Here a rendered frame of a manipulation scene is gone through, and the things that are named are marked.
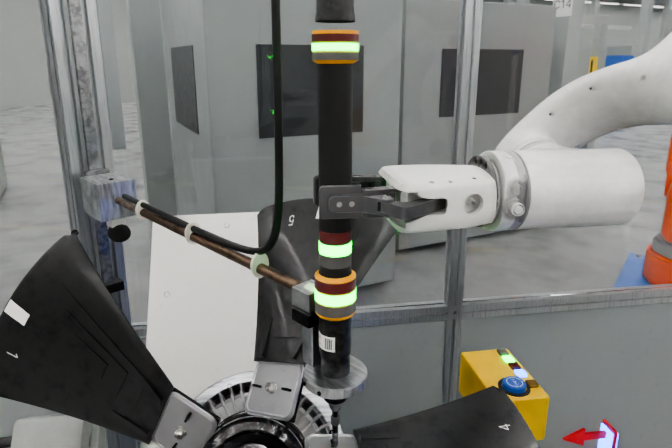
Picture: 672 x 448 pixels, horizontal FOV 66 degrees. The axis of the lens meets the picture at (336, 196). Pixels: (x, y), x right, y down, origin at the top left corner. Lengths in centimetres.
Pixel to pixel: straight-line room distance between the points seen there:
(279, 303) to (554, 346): 109
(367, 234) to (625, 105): 33
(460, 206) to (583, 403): 136
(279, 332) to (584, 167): 40
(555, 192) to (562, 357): 116
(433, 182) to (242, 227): 53
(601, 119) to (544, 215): 16
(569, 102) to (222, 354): 63
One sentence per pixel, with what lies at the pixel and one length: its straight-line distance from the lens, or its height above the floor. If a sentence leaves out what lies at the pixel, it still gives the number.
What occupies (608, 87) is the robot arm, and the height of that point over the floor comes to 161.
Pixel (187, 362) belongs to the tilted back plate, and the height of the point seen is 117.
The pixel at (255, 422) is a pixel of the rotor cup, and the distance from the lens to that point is 60.
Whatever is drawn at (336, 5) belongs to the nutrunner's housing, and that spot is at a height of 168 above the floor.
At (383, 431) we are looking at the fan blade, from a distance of 71.
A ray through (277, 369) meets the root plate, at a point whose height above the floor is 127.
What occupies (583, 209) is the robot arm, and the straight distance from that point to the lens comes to 57.
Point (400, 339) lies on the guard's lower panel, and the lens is 144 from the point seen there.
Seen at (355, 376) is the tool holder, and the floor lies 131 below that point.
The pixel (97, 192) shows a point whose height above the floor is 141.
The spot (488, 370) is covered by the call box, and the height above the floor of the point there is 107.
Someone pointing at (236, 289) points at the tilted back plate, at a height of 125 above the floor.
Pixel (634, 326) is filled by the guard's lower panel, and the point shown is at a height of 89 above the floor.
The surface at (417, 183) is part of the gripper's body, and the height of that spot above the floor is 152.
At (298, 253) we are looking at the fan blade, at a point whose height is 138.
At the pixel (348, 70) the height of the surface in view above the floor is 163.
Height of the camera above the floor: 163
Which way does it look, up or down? 15 degrees down
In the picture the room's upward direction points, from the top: straight up
